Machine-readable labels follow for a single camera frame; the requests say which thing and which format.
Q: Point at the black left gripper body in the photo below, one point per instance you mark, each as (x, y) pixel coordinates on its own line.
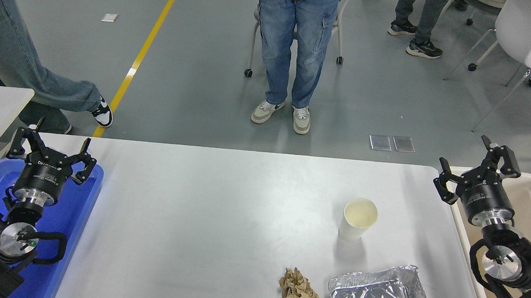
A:
(44, 175)

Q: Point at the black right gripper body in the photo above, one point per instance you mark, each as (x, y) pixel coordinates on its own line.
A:
(486, 199)

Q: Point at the white paper cup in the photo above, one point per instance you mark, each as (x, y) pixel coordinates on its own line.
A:
(351, 230)

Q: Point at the tan paper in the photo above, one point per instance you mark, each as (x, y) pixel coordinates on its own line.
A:
(299, 296)

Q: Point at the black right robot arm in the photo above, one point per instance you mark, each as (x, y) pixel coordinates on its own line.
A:
(518, 269)

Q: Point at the blue plastic tray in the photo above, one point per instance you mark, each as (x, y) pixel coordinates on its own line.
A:
(74, 210)

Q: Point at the clear floor plate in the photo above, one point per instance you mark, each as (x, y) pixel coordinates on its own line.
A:
(380, 142)
(403, 143)

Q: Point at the person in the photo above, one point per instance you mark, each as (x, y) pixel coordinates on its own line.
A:
(278, 37)
(426, 15)
(2, 32)

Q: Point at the white plastic chair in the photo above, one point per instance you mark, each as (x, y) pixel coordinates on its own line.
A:
(521, 26)

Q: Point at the wheeled office chair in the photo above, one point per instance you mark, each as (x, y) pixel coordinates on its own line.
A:
(483, 1)

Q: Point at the grey seat wheeled chair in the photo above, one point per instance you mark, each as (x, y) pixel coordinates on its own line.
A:
(252, 45)

